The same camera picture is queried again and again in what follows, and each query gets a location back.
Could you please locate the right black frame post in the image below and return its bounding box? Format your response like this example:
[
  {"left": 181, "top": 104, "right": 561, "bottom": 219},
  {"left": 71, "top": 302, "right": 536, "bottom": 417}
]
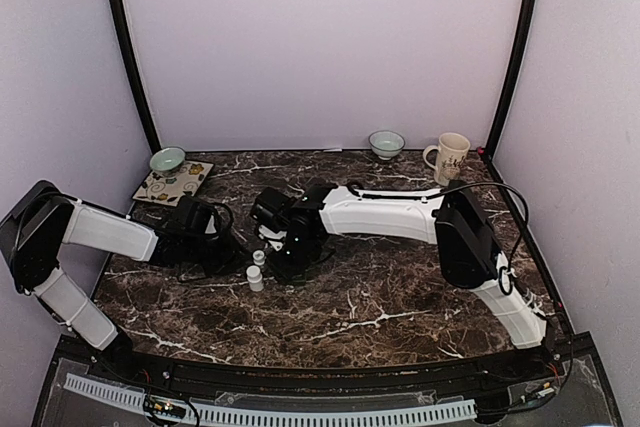
[{"left": 483, "top": 0, "right": 536, "bottom": 163}]

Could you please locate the cream ceramic mug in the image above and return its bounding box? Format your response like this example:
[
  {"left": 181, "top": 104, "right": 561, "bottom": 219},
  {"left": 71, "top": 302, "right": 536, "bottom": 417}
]
[{"left": 422, "top": 132, "right": 471, "bottom": 187}]

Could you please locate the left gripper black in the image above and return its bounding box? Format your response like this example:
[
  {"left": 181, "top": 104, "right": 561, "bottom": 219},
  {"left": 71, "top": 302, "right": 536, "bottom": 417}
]
[{"left": 184, "top": 228, "right": 253, "bottom": 278}]

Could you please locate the pale green bowl right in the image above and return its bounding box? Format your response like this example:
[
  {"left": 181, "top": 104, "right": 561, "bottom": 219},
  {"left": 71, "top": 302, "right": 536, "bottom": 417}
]
[{"left": 368, "top": 131, "right": 405, "bottom": 160}]

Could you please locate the white slotted cable duct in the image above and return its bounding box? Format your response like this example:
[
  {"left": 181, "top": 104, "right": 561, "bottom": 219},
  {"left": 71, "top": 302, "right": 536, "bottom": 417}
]
[{"left": 63, "top": 373, "right": 477, "bottom": 426}]

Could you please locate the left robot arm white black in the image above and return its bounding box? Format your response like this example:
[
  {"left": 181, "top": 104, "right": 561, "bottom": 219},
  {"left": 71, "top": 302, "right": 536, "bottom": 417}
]
[{"left": 1, "top": 180, "right": 247, "bottom": 383}]

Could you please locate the white pill bottle front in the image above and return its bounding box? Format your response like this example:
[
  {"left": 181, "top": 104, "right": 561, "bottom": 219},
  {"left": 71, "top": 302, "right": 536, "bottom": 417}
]
[{"left": 246, "top": 265, "right": 264, "bottom": 292}]

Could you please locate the black frame post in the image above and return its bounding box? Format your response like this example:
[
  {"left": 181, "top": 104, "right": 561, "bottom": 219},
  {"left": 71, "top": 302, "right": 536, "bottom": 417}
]
[
  {"left": 108, "top": 0, "right": 161, "bottom": 153},
  {"left": 483, "top": 0, "right": 536, "bottom": 163}
]

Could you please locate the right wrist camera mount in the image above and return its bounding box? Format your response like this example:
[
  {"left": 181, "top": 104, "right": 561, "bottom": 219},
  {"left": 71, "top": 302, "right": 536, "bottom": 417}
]
[{"left": 256, "top": 224, "right": 286, "bottom": 251}]

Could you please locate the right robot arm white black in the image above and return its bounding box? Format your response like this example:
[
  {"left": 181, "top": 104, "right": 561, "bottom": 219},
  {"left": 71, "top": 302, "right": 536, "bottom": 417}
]
[{"left": 250, "top": 181, "right": 550, "bottom": 381}]

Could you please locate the pale green bowl left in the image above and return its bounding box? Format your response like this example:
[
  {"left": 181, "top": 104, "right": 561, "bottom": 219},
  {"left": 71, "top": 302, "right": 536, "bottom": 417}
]
[{"left": 149, "top": 146, "right": 186, "bottom": 177}]

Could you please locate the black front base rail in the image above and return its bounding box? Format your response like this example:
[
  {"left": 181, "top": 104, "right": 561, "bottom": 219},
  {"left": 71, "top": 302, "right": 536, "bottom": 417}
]
[{"left": 124, "top": 346, "right": 531, "bottom": 398}]

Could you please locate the left black frame post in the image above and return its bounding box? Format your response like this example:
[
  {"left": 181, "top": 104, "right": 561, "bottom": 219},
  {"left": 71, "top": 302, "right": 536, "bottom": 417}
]
[{"left": 108, "top": 0, "right": 161, "bottom": 153}]

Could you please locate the patterned coaster under bowl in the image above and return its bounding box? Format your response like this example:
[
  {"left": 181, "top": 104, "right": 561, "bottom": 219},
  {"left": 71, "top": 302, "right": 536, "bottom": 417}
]
[{"left": 133, "top": 161, "right": 214, "bottom": 207}]

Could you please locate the pale green bowl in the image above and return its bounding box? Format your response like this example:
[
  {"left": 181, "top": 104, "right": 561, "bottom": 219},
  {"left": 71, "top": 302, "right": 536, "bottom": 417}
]
[
  {"left": 368, "top": 131, "right": 405, "bottom": 160},
  {"left": 149, "top": 146, "right": 186, "bottom": 177}
]

